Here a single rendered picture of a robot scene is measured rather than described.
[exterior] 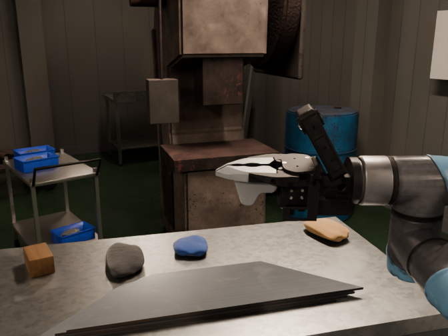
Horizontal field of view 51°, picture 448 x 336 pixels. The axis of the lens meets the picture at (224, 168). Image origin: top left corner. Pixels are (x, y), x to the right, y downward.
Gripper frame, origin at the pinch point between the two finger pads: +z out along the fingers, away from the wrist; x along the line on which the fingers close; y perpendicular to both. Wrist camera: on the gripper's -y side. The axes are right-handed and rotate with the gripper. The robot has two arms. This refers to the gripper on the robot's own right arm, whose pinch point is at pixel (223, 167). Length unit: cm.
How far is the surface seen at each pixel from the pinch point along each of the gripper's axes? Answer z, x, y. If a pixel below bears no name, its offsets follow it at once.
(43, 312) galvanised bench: 41, 19, 43
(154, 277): 18, 31, 43
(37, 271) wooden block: 48, 35, 44
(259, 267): -9, 37, 44
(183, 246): 12, 48, 44
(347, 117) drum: -106, 327, 93
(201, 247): 7, 48, 45
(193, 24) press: 21, 247, 5
